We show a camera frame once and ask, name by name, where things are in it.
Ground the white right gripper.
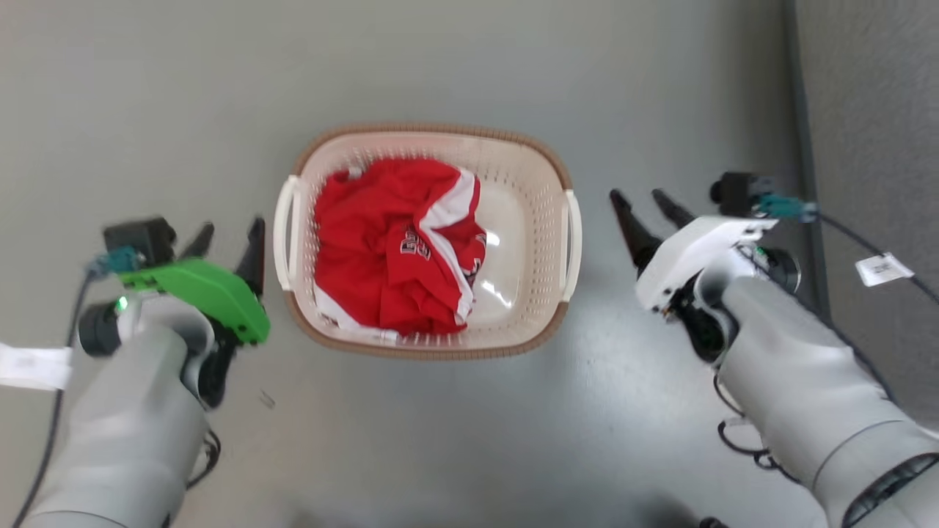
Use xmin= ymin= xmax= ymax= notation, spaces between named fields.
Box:
xmin=610 ymin=188 xmax=778 ymax=362

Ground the white cable tag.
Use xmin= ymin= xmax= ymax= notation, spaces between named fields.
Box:
xmin=855 ymin=252 xmax=916 ymax=287
xmin=0 ymin=342 xmax=75 ymax=392

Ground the black left camera cable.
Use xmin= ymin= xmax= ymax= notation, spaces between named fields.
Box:
xmin=10 ymin=270 xmax=101 ymax=528

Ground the teal left camera connector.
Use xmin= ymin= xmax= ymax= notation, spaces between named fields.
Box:
xmin=88 ymin=247 xmax=145 ymax=280

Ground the cream perforated laundry basket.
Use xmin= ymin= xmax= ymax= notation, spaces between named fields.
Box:
xmin=273 ymin=122 xmax=584 ymax=361

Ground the white left cable tag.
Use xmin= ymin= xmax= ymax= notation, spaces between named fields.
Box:
xmin=0 ymin=342 xmax=75 ymax=392

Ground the teal camera connector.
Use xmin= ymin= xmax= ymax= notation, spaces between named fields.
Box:
xmin=88 ymin=247 xmax=145 ymax=280
xmin=756 ymin=194 xmax=819 ymax=224

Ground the white right cable tag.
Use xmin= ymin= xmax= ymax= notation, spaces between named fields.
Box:
xmin=855 ymin=252 xmax=916 ymax=287

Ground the grey fabric sofa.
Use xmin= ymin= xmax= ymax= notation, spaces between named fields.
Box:
xmin=785 ymin=0 xmax=939 ymax=433

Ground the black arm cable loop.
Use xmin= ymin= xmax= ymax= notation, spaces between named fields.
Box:
xmin=713 ymin=370 xmax=802 ymax=486
xmin=185 ymin=428 xmax=222 ymax=491

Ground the black right camera cable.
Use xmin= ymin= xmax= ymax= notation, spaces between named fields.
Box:
xmin=813 ymin=211 xmax=939 ymax=306

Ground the teal right camera connector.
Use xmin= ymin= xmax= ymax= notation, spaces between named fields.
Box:
xmin=756 ymin=194 xmax=819 ymax=224

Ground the black right arm cable loop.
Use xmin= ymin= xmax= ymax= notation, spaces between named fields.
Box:
xmin=713 ymin=370 xmax=802 ymax=486

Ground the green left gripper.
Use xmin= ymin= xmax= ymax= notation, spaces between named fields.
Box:
xmin=117 ymin=216 xmax=271 ymax=408

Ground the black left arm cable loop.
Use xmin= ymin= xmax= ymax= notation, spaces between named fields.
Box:
xmin=185 ymin=428 xmax=222 ymax=491

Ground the black camera cable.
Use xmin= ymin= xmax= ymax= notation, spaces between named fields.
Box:
xmin=10 ymin=270 xmax=101 ymax=528
xmin=813 ymin=211 xmax=939 ymax=306

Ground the red and white garment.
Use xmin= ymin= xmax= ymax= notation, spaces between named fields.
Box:
xmin=313 ymin=157 xmax=488 ymax=345

